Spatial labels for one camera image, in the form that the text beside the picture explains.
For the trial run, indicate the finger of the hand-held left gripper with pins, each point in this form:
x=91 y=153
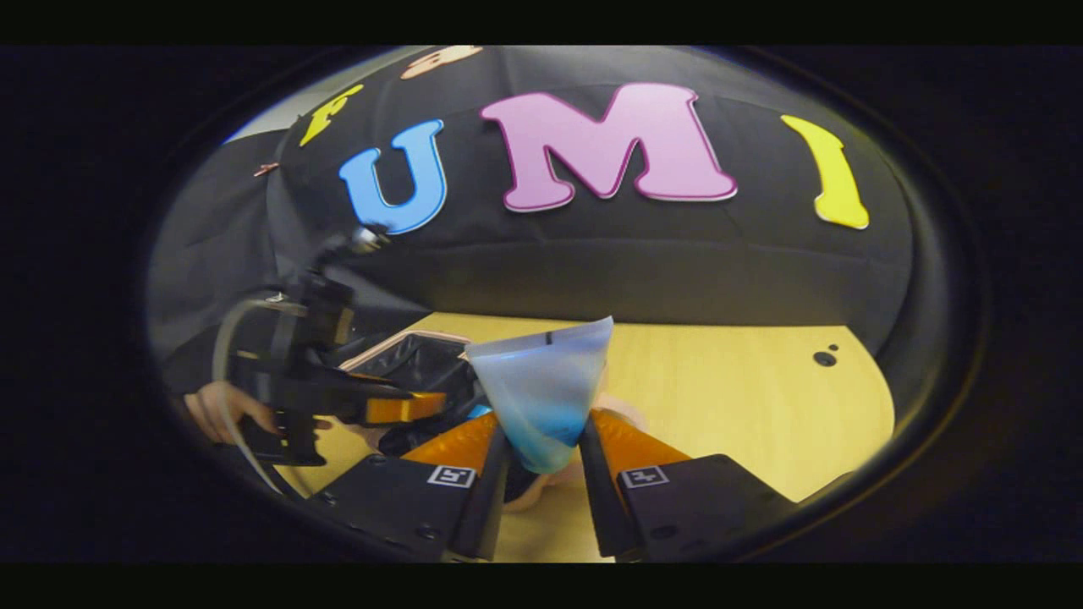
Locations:
x=406 y=408

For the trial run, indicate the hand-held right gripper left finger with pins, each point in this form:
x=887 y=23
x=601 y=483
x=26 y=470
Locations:
x=486 y=507

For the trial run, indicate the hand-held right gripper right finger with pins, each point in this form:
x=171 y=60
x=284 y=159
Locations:
x=605 y=507

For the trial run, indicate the copper clip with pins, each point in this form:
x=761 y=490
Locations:
x=266 y=169

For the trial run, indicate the black backdrop cloth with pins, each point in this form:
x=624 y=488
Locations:
x=592 y=271

